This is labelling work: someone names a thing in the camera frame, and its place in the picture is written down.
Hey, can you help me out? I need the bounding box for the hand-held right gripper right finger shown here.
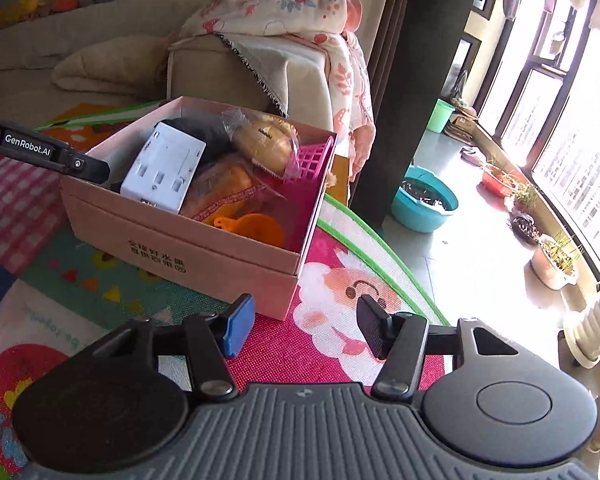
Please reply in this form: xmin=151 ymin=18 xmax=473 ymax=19
xmin=356 ymin=294 xmax=518 ymax=401

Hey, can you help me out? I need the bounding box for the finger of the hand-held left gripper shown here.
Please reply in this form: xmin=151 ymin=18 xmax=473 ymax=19
xmin=62 ymin=147 xmax=112 ymax=186

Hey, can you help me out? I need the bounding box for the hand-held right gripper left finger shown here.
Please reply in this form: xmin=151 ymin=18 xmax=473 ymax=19
xmin=87 ymin=294 xmax=257 ymax=402

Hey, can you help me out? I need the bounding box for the white power strip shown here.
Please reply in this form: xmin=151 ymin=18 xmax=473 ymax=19
xmin=120 ymin=121 xmax=207 ymax=213

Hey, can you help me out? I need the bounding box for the pink cardboard box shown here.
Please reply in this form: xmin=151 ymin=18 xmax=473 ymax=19
xmin=60 ymin=96 xmax=338 ymax=322

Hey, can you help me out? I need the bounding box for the orange plastic cup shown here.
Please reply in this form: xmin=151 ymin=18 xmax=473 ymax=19
xmin=202 ymin=212 xmax=286 ymax=248

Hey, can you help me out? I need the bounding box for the clear packet of brown meatballs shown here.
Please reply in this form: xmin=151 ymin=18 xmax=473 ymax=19
xmin=182 ymin=154 xmax=286 ymax=221

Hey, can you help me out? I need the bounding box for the packaged bread bun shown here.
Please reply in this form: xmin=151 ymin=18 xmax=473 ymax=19
xmin=220 ymin=108 xmax=301 ymax=178

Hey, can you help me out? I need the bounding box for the colourful printed play mat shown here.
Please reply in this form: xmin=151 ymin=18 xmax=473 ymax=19
xmin=0 ymin=100 xmax=451 ymax=480

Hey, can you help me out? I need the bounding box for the folded beige blanket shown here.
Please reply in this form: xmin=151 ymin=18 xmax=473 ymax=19
xmin=52 ymin=35 xmax=173 ymax=96

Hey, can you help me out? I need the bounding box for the dark round object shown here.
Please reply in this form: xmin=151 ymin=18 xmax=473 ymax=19
xmin=162 ymin=116 xmax=231 ymax=166

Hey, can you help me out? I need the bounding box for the teal plastic basin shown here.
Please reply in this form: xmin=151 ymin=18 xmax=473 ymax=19
xmin=391 ymin=165 xmax=459 ymax=233

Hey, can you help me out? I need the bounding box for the beige sofa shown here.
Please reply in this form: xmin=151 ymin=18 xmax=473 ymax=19
xmin=0 ymin=0 xmax=366 ymax=121

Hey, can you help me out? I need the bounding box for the pink plastic basket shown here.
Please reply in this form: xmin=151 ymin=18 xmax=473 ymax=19
xmin=282 ymin=137 xmax=335 ymax=183

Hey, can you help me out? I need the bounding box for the dark plant pot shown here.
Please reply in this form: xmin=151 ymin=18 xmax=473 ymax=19
xmin=511 ymin=212 xmax=541 ymax=246

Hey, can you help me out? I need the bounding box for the pale pink plant pot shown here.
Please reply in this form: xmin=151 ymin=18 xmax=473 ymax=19
xmin=531 ymin=234 xmax=580 ymax=291

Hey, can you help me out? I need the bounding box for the red plant pot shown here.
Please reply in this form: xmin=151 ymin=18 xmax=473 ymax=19
xmin=481 ymin=162 xmax=521 ymax=196

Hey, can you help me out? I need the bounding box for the green plastic bucket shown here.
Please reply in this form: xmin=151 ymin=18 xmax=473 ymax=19
xmin=425 ymin=99 xmax=457 ymax=134

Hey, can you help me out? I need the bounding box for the white ribbed column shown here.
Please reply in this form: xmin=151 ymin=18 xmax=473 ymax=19
xmin=560 ymin=287 xmax=600 ymax=368

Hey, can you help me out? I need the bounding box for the floral pink blanket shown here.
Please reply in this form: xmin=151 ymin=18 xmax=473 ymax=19
xmin=180 ymin=0 xmax=376 ymax=171

